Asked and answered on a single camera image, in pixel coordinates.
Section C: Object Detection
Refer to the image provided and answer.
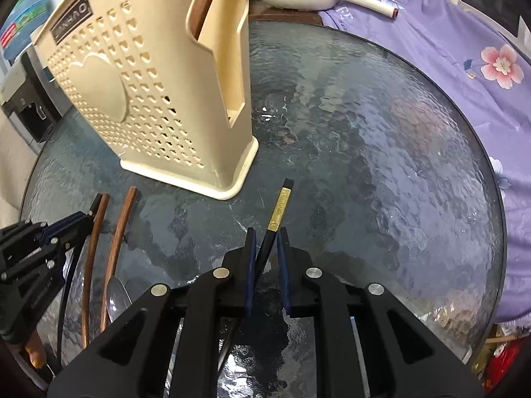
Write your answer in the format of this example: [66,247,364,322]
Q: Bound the black gold-banded chopstick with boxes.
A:
[218,179,294,375]

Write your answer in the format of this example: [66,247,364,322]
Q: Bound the steel spoon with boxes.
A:
[106,276,132,322]

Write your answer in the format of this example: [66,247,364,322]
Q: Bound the cream plastic utensil holder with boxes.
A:
[33,0,258,199]

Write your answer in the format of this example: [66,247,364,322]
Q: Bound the purple floral cloth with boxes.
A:
[319,0,530,326]

